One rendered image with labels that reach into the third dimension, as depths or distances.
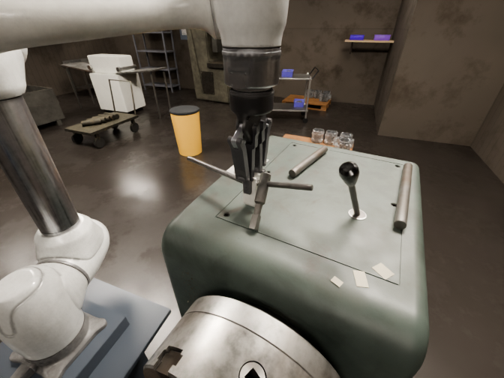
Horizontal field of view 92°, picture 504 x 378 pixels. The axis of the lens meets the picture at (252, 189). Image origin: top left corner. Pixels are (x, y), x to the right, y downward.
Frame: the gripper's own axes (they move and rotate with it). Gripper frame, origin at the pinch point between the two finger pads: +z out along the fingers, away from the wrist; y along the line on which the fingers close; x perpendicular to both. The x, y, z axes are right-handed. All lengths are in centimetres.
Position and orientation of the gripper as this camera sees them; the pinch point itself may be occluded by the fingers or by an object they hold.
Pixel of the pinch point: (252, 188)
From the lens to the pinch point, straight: 51.7
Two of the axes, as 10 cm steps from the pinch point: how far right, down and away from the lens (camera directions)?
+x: 8.8, 2.6, -4.0
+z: 0.0, 8.3, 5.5
